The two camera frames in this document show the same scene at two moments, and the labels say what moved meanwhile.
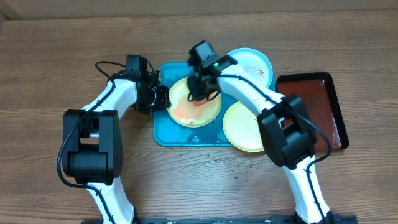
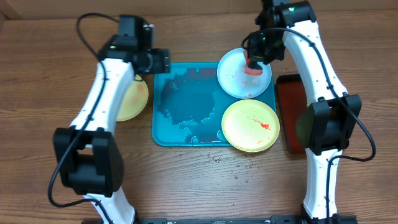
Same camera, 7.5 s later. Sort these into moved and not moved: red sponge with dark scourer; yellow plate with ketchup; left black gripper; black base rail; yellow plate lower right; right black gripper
Moved: left black gripper; right black gripper; yellow plate with ketchup; red sponge with dark scourer
Not moved: yellow plate lower right; black base rail
